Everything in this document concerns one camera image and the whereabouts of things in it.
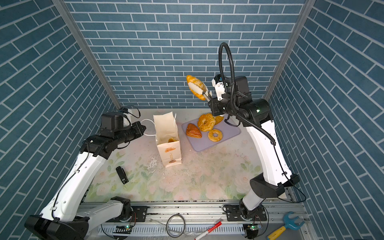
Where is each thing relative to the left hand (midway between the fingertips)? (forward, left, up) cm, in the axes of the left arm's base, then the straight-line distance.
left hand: (147, 126), depth 72 cm
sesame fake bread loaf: (+26, -41, -25) cm, 54 cm away
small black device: (-12, +19, -28) cm, 36 cm away
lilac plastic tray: (+9, -28, -30) cm, 42 cm away
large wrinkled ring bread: (+22, -31, -23) cm, 45 cm away
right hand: (+3, -30, +14) cm, 33 cm away
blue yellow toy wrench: (-39, -69, -26) cm, 83 cm away
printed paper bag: (+12, -5, -18) cm, 22 cm away
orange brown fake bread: (+16, -22, -25) cm, 37 cm away
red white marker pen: (-38, -33, -28) cm, 58 cm away
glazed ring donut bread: (+11, -37, -28) cm, 48 cm away
